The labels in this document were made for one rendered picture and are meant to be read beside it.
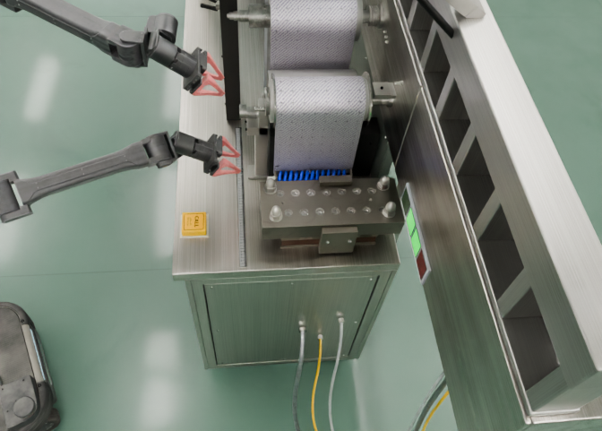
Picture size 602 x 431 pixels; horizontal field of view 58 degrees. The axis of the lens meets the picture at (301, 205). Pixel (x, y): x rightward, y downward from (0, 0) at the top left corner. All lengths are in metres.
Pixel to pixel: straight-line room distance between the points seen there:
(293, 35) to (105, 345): 1.56
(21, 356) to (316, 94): 1.50
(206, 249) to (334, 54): 0.68
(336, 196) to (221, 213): 0.36
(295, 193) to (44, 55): 2.50
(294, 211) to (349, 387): 1.08
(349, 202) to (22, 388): 1.34
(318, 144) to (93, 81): 2.20
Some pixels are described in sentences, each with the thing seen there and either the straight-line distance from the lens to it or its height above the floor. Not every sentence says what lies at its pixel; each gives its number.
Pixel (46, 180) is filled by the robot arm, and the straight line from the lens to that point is 1.45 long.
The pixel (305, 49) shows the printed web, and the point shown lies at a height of 1.28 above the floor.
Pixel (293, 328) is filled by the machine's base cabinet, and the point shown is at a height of 0.46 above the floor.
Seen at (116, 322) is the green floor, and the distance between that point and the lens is 2.57.
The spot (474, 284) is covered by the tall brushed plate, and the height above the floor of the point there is 1.41.
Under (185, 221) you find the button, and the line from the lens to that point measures 1.65.
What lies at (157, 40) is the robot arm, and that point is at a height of 1.45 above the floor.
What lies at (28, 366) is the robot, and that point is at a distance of 2.33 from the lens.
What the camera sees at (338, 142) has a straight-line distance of 1.54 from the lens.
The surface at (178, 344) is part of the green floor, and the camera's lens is 2.48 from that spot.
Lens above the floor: 2.29
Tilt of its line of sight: 54 degrees down
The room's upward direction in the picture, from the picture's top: 7 degrees clockwise
